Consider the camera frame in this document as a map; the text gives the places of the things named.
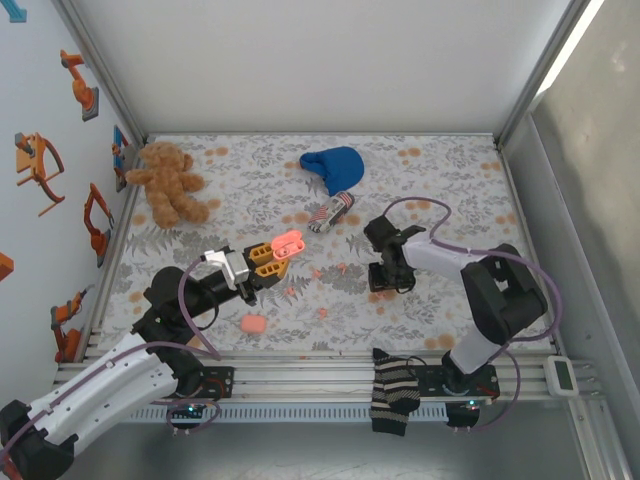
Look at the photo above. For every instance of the pink earbud charging case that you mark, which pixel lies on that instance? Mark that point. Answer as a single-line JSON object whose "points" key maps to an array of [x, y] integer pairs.
{"points": [[252, 324], [290, 242]]}

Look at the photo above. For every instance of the aluminium frame post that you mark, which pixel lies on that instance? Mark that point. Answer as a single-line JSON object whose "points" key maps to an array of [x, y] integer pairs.
{"points": [[537, 75], [103, 70]]}

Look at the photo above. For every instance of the brown teddy bear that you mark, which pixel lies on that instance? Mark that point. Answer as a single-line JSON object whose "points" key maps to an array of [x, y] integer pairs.
{"points": [[165, 175]]}

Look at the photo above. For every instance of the aluminium table edge rail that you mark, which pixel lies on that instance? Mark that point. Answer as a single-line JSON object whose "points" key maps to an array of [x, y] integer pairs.
{"points": [[300, 380]]}

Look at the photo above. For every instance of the white digital timer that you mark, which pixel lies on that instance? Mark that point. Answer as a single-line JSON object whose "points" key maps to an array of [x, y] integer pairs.
{"points": [[561, 375]]}

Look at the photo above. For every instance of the black beige striped sock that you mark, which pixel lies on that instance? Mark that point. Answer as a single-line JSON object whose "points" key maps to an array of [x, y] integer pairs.
{"points": [[395, 390]]}

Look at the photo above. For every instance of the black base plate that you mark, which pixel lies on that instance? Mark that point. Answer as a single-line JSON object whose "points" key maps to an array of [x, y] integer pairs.
{"points": [[222, 376], [430, 380]]}

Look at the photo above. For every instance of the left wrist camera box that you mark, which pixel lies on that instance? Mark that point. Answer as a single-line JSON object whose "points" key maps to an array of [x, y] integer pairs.
{"points": [[235, 265]]}

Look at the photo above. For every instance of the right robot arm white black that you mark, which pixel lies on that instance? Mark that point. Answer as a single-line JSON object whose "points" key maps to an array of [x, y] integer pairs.
{"points": [[500, 295]]}

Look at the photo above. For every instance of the blue fabric cap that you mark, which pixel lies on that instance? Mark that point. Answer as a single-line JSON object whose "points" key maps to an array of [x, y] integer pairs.
{"points": [[340, 167]]}

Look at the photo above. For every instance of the small circuit board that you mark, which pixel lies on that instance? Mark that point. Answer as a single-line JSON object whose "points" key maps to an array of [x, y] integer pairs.
{"points": [[472, 404], [190, 411]]}

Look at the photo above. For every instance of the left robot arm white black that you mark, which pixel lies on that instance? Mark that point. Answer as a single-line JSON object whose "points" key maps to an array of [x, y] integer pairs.
{"points": [[100, 395]]}

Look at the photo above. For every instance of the blue orange wall sticker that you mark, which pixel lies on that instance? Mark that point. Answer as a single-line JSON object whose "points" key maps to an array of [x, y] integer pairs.
{"points": [[120, 150]]}

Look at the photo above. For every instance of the orange claw machine sticker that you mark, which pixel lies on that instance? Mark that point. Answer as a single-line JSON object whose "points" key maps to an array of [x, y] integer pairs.
{"points": [[35, 167]]}

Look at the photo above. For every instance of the thin aluminium mat rail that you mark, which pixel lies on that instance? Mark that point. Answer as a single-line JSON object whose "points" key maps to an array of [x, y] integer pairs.
{"points": [[320, 134]]}

